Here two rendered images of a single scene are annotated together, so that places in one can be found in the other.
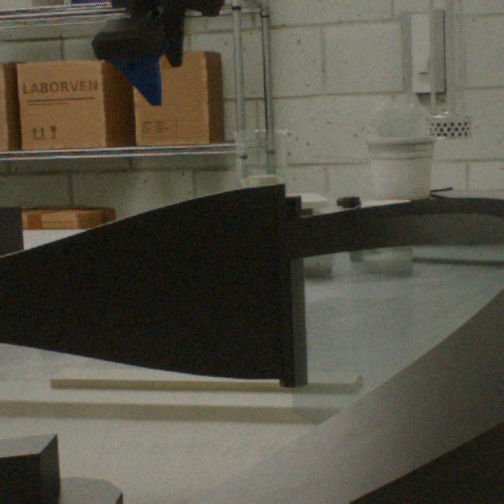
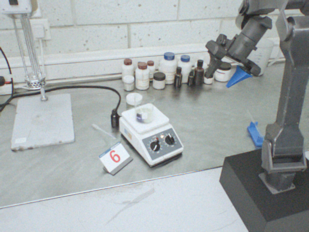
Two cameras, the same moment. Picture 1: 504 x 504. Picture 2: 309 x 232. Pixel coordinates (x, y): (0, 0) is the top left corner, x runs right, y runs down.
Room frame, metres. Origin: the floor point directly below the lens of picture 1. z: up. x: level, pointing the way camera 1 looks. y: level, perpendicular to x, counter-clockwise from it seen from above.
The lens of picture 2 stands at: (1.72, 0.66, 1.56)
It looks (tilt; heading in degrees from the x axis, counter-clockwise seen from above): 36 degrees down; 239
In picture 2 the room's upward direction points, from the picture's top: 3 degrees clockwise
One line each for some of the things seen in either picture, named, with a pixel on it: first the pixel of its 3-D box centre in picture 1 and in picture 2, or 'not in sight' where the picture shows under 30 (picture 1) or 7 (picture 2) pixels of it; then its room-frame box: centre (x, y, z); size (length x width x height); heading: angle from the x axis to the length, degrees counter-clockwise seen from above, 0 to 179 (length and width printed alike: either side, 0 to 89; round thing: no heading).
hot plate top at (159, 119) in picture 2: (272, 202); (145, 117); (1.35, -0.02, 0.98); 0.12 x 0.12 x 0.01; 4
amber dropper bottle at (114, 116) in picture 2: not in sight; (114, 116); (1.41, -0.13, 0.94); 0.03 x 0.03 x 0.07
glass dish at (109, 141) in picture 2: not in sight; (112, 140); (1.46, -0.04, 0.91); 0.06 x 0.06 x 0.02
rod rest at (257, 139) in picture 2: not in sight; (257, 132); (1.00, 0.15, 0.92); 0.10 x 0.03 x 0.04; 65
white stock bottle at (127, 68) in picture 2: not in sight; (128, 70); (1.23, -0.40, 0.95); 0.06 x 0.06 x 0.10
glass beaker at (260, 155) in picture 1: (263, 165); (143, 108); (1.36, -0.01, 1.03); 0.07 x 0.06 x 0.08; 109
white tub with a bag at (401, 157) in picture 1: (401, 146); not in sight; (2.30, -0.30, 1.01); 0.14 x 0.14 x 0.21
